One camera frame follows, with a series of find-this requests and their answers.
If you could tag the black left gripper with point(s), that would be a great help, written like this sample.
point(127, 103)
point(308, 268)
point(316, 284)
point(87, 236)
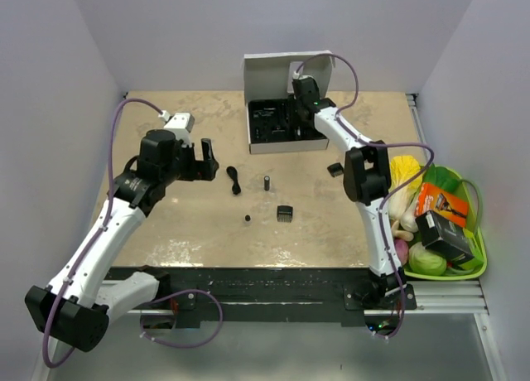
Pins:
point(199, 170)

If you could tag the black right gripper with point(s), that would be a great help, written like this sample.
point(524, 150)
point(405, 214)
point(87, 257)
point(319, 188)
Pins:
point(292, 118)

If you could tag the white clipper kit box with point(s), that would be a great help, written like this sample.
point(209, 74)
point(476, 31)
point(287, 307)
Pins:
point(272, 123)

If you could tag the silver black cylindrical battery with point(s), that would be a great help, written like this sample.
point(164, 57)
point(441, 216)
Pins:
point(266, 183)

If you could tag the black clipper guard comb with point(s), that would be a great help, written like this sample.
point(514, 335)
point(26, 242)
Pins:
point(285, 213)

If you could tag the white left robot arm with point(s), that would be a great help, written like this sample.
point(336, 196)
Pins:
point(72, 308)

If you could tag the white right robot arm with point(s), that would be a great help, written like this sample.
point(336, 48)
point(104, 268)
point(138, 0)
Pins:
point(366, 182)

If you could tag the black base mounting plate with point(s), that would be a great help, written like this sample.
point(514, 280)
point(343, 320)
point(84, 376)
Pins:
point(345, 296)

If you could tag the green plastic basket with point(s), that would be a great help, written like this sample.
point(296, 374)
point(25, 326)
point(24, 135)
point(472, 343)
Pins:
point(454, 183)

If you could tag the white garlic bulb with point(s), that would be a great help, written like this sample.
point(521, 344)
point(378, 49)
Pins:
point(408, 219)

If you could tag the orange razor package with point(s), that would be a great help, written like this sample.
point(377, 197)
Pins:
point(443, 203)

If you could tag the purple onion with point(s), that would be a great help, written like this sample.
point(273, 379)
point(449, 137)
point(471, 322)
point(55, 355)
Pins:
point(402, 250)

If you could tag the green round cabbage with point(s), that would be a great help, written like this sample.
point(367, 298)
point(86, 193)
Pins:
point(425, 262)

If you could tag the black product box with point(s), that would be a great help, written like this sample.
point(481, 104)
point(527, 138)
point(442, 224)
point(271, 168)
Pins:
point(442, 236)

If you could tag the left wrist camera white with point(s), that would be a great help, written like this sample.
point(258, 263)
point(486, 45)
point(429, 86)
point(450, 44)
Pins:
point(181, 124)

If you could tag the aluminium frame rail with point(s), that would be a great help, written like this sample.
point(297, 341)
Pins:
point(460, 297)

